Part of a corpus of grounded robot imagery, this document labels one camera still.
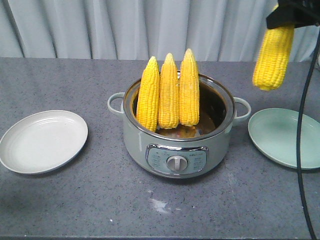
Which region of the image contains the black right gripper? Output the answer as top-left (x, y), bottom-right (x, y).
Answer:
top-left (266, 0), bottom-right (320, 30)

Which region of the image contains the yellow corn cob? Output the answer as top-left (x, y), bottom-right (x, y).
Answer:
top-left (179, 48), bottom-right (200, 127)
top-left (252, 4), bottom-right (295, 92)
top-left (158, 52), bottom-right (179, 129)
top-left (136, 56), bottom-right (160, 132)

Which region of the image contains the grey pleated curtain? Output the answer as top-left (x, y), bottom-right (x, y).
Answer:
top-left (0, 0), bottom-right (320, 63)

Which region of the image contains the green round plate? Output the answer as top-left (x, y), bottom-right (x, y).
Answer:
top-left (248, 108), bottom-right (320, 170)

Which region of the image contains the green electric cooking pot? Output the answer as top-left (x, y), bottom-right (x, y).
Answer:
top-left (107, 74), bottom-right (252, 179)

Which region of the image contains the white round plate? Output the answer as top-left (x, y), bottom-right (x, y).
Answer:
top-left (0, 110), bottom-right (88, 175)

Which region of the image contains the black cable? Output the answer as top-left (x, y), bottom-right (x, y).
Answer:
top-left (296, 42), bottom-right (320, 240)

